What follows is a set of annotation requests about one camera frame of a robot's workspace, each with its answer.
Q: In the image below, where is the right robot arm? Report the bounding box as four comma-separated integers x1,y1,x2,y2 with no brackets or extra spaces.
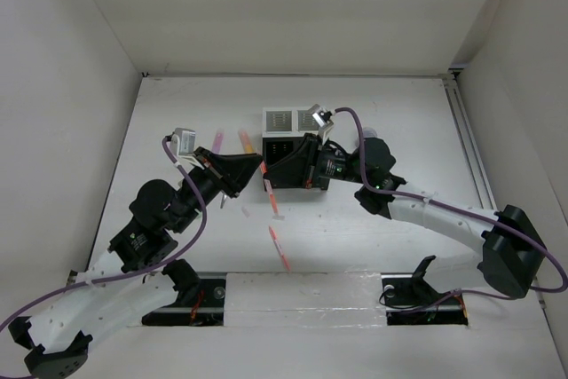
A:
263,133,545,299

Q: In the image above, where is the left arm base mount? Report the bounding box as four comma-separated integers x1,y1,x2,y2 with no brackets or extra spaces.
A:
141,259,226,327

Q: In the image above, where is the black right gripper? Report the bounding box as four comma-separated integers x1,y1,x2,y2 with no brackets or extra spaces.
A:
264,131,369,187

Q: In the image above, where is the orange highlighter marker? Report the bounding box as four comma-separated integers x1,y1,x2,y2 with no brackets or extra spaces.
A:
238,130,256,154

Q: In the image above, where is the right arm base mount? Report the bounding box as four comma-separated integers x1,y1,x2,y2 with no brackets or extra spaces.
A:
378,256,469,327

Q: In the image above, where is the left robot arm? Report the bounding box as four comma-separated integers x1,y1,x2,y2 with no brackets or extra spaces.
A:
2,147,262,378

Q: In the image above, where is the aluminium rail right side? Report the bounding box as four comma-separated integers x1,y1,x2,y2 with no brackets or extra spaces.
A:
441,70,496,209

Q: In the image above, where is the purple highlighter marker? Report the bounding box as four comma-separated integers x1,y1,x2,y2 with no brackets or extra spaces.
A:
211,130,224,154

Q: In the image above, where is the red pen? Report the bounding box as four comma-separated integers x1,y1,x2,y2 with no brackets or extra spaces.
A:
263,178,284,220
268,226,291,272

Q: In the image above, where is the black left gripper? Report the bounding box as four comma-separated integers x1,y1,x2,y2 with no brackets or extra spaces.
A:
172,146,264,233

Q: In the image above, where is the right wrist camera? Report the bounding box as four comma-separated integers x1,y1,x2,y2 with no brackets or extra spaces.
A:
309,104,334,130

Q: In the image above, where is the white slotted organizer box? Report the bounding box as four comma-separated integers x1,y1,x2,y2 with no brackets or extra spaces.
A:
262,107,320,138

